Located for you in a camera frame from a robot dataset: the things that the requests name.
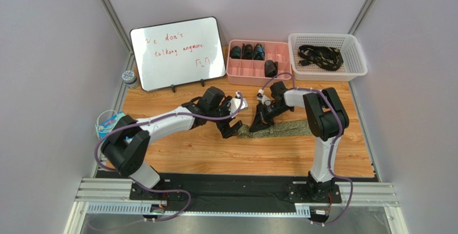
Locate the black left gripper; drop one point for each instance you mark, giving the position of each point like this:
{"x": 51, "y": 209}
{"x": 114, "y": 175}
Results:
{"x": 223, "y": 119}

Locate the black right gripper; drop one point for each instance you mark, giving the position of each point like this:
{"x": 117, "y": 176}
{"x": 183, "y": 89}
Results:
{"x": 267, "y": 111}

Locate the green patterned tie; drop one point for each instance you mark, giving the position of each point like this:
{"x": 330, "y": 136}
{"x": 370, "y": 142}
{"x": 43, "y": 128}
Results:
{"x": 281, "y": 129}

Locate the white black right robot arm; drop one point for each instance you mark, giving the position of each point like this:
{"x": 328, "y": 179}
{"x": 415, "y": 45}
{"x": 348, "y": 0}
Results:
{"x": 327, "y": 120}

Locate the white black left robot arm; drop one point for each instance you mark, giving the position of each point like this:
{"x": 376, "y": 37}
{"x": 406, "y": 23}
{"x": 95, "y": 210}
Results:
{"x": 126, "y": 145}

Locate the rolled dark tie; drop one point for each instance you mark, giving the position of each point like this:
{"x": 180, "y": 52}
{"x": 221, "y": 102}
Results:
{"x": 235, "y": 52}
{"x": 259, "y": 52}
{"x": 247, "y": 51}
{"x": 270, "y": 68}

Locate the pink divided organizer box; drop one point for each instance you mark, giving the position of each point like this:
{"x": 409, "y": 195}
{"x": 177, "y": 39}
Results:
{"x": 251, "y": 72}

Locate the white plastic basket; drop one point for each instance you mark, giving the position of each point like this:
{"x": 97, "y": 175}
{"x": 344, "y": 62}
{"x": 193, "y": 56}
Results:
{"x": 354, "y": 61}

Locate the black camouflage tie in basket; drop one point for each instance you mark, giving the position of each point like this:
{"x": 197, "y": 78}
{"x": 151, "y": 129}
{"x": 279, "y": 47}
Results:
{"x": 327, "y": 58}

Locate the small patterned round jar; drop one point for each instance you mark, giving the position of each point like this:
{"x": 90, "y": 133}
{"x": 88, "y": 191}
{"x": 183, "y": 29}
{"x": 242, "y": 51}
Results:
{"x": 130, "y": 79}

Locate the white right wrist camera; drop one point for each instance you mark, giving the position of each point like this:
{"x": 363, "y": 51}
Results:
{"x": 262, "y": 98}

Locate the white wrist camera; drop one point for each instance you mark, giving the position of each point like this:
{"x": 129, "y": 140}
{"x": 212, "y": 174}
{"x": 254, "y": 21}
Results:
{"x": 262, "y": 98}
{"x": 238, "y": 104}

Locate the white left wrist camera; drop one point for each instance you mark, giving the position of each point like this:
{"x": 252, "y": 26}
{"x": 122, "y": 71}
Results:
{"x": 238, "y": 104}

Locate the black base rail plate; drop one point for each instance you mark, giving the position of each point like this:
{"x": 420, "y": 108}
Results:
{"x": 238, "y": 193}

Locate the white whiteboard black frame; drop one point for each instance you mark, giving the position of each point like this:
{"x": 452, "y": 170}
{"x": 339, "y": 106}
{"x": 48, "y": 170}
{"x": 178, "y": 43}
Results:
{"x": 178, "y": 53}

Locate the aluminium frame rail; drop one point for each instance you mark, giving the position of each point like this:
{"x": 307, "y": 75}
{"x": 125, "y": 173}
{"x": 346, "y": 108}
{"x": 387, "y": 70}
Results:
{"x": 102, "y": 195}

